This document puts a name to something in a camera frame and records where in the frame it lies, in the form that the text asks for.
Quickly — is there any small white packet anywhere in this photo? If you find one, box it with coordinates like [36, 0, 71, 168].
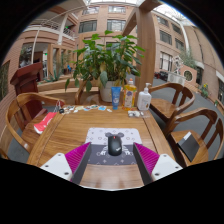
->
[127, 110, 145, 119]

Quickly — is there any potted green plant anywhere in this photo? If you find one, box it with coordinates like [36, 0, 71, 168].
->
[64, 30, 146, 103]

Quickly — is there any yellow liquid bottle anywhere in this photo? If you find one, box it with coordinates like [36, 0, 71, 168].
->
[121, 78, 138, 112]

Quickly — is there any black notebook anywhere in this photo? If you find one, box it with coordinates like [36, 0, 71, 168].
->
[177, 131, 201, 163]

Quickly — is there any white pump bottle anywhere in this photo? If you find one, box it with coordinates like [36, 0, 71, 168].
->
[136, 82, 153, 112]

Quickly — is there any blue squeeze tube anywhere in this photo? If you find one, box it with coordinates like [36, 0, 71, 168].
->
[110, 85, 122, 111]

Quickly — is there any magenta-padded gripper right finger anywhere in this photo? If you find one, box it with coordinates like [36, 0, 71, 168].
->
[132, 142, 184, 184]

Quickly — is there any dark red wooden lectern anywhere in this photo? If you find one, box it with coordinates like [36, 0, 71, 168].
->
[9, 62, 45, 122]

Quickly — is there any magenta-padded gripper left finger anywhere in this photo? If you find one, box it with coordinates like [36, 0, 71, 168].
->
[39, 142, 93, 185]

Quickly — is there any wooden armchair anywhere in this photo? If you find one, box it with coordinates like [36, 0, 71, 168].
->
[0, 92, 66, 160]
[74, 79, 102, 106]
[148, 82, 196, 135]
[165, 107, 224, 168]

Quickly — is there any grey bear-print mouse pad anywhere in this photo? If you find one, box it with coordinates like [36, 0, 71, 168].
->
[83, 127, 144, 166]

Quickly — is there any black computer mouse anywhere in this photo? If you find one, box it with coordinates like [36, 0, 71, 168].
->
[107, 134, 123, 157]

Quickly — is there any red booklet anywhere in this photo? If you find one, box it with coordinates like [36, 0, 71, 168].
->
[33, 111, 58, 135]

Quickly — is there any wooden pillar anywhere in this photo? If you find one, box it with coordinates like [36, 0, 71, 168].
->
[134, 5, 158, 95]

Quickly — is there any key bunch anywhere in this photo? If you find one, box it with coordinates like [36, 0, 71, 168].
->
[54, 99, 66, 115]

